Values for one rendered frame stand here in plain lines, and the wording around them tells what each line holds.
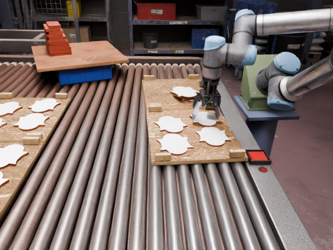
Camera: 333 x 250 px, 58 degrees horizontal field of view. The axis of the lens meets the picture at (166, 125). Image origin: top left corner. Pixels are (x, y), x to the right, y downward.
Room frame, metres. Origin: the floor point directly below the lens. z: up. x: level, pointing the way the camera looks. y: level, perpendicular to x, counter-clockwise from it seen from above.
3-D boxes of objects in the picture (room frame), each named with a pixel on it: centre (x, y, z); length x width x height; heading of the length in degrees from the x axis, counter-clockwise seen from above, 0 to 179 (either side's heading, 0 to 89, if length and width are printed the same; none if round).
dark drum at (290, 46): (4.88, -1.89, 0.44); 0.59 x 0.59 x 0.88
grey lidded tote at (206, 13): (5.66, -0.74, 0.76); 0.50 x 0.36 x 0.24; 102
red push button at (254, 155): (0.92, -0.34, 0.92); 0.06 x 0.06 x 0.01; 3
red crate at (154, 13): (5.58, 0.24, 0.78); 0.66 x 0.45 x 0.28; 96
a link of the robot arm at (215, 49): (1.14, -0.18, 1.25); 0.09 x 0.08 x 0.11; 79
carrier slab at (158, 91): (1.49, -0.05, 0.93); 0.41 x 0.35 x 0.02; 8
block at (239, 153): (0.90, -0.26, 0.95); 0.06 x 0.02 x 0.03; 97
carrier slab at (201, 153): (1.07, -0.10, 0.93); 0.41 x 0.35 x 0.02; 7
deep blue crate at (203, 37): (5.70, -0.66, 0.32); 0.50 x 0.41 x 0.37; 92
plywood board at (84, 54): (1.83, 0.56, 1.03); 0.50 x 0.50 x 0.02; 25
